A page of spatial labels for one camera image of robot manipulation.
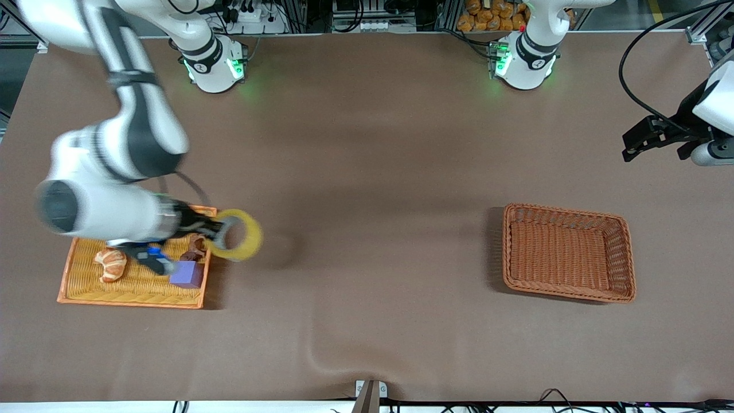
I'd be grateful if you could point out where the yellow clear tape roll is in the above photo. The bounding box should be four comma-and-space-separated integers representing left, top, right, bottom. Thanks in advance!
208, 209, 264, 263

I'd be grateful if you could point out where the brown toy figure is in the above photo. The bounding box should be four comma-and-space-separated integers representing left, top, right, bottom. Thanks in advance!
182, 234, 210, 263

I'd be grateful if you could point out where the purple block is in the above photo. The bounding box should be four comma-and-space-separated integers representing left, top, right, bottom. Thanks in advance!
170, 260, 205, 289

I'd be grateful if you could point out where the toy croissant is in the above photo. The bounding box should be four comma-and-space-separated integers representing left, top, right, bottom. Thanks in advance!
93, 248, 127, 283

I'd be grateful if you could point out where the orange-rimmed yellow wicker tray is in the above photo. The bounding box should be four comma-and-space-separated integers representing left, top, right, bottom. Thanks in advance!
57, 204, 218, 310

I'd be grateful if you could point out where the brown wicker basket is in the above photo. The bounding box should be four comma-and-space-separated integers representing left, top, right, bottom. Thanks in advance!
502, 202, 637, 303

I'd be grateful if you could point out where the bag of orange snacks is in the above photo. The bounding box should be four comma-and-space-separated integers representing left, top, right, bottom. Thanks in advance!
456, 0, 529, 33

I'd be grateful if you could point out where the white power strip with plugs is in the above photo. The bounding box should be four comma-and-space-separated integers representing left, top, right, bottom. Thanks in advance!
225, 0, 288, 34

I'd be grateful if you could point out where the white multi-socket strip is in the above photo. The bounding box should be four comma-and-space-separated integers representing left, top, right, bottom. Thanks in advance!
358, 20, 415, 33

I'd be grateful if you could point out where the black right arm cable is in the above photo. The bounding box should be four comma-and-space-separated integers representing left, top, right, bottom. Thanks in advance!
161, 170, 214, 208

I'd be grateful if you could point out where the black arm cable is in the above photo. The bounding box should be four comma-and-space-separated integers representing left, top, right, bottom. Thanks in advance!
618, 0, 734, 124
161, 170, 214, 208

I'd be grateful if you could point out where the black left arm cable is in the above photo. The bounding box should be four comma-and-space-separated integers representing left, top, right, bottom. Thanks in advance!
618, 0, 734, 124

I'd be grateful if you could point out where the aluminium frame profile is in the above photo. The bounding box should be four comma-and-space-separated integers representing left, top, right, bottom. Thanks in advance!
0, 0, 49, 53
685, 0, 734, 67

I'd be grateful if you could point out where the metal table clamp bracket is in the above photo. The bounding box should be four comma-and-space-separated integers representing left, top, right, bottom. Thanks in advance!
354, 380, 388, 413

